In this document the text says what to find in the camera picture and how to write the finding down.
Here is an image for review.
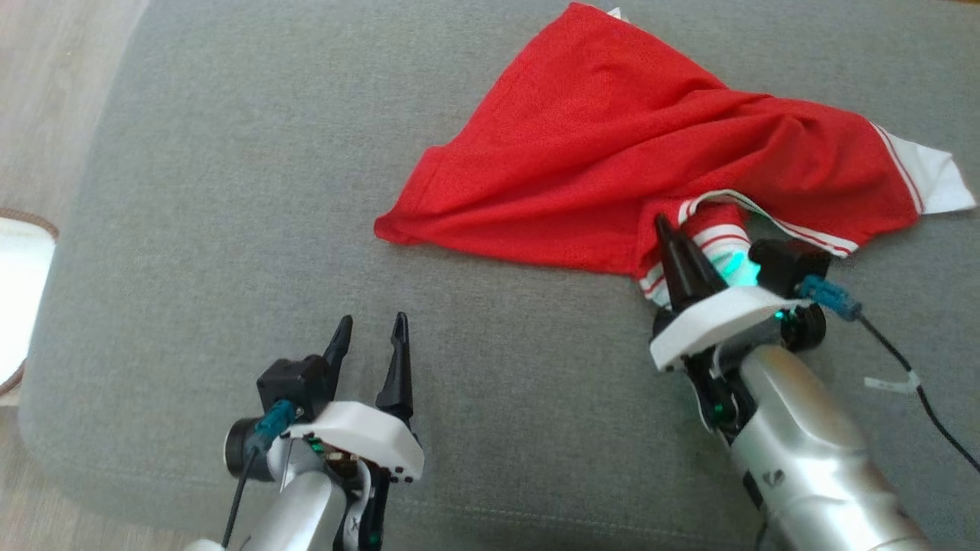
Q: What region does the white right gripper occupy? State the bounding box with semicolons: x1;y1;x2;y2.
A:
649;215;812;373

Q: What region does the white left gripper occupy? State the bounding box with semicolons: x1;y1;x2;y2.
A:
288;311;426;484

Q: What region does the red basketball jersey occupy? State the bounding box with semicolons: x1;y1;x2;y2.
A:
374;2;978;308

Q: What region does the grey sofa seat cushion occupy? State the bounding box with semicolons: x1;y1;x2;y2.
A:
18;0;980;551

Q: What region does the white basket with brown rim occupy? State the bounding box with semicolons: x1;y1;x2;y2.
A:
0;208;60;400

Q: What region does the teal left cable connector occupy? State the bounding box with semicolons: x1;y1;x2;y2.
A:
253;398;298;454

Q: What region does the teal cable connector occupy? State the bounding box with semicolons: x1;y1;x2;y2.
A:
796;275;864;321
253;398;298;454

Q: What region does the teal right cable connector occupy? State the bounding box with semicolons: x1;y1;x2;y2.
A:
796;275;864;321

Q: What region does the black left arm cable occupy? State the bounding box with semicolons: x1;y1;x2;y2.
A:
220;444;263;549

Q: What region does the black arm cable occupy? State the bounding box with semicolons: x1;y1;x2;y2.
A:
857;314;980;474
220;444;263;549

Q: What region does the white cable tag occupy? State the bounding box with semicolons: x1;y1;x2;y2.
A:
864;370;920;396

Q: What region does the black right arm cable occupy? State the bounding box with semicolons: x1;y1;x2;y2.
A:
857;314;980;474

